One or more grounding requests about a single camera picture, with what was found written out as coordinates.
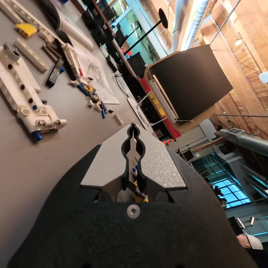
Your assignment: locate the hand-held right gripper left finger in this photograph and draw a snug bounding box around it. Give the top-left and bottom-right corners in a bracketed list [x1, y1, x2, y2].
[80, 123, 134, 191]

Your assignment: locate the book stand with black board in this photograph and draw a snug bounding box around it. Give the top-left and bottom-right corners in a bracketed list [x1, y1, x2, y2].
[127, 44, 234, 134]

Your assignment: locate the yellow lego piece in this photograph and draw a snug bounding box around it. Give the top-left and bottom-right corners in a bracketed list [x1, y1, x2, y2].
[14, 23, 38, 39]

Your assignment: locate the black floor lamp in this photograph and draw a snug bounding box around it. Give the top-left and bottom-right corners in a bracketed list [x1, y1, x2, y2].
[124, 8, 169, 56]

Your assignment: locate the white lego frame assembly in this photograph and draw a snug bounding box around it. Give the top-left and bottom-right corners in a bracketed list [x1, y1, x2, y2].
[54, 38, 83, 81]

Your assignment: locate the silver ventilation duct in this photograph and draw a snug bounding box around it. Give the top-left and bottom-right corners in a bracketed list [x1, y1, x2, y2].
[171, 0, 210, 54]

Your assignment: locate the white five-hole lego beam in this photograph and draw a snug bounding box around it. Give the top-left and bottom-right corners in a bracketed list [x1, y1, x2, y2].
[14, 38, 49, 73]

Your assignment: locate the brown lego axle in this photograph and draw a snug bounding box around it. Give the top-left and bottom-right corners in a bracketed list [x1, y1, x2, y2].
[41, 45, 61, 63]

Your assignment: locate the lego instruction booklet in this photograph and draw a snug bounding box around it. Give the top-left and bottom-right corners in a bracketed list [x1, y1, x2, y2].
[57, 8, 120, 105]

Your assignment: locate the black power brick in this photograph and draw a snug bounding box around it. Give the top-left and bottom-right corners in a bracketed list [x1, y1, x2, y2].
[105, 54, 118, 73]

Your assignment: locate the pile of small lego pieces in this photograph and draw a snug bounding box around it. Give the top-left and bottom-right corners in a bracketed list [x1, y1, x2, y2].
[69, 77, 114, 119]

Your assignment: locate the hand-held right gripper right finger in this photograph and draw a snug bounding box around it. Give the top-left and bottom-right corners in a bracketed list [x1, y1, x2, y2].
[133, 123, 187, 192]

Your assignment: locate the black lego beam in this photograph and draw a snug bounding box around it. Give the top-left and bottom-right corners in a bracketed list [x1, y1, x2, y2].
[46, 58, 64, 88]

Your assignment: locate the red bin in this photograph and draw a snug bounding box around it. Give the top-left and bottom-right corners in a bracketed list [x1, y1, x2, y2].
[164, 117, 181, 138]

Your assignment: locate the long white lego beam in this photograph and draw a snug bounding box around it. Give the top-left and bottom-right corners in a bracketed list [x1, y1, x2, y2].
[0, 0, 24, 24]
[13, 0, 66, 46]

